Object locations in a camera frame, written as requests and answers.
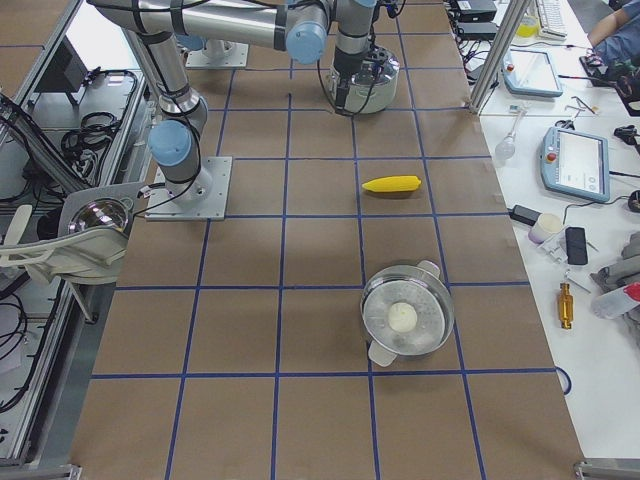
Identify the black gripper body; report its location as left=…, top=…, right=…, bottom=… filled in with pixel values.
left=333, top=47, right=390, bottom=108

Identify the yellow plastic corn cob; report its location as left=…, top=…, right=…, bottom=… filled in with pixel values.
left=361, top=175, right=422, bottom=194

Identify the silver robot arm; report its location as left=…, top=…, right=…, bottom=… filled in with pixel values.
left=125, top=30, right=210, bottom=203
left=93, top=1, right=399, bottom=116

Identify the pale green electric pot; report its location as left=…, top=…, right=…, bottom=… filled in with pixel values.
left=337, top=45, right=400, bottom=116

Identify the steel steamer pot with bun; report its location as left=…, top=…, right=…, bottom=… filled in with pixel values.
left=360, top=260, right=454, bottom=367

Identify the white light bulb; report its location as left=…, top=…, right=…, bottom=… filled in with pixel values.
left=494, top=112, right=524, bottom=166

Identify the blue teach pendant far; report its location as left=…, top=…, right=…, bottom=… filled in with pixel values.
left=502, top=49, right=563, bottom=98

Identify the blue teach pendant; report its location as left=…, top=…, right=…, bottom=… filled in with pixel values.
left=539, top=127, right=610, bottom=203
left=502, top=49, right=563, bottom=98

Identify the black power adapter brick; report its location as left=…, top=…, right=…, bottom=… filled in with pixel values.
left=508, top=205, right=541, bottom=226

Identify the blue teach pendant near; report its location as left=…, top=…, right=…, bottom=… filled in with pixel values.
left=539, top=127, right=610, bottom=203

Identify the gold metal cylinder tool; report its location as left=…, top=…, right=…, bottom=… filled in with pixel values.
left=557, top=282, right=574, bottom=330

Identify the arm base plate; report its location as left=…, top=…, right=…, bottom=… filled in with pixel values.
left=143, top=156, right=232, bottom=221
left=186, top=39, right=249, bottom=70

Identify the aluminium frame post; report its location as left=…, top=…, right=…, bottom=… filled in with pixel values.
left=467, top=0, right=529, bottom=114

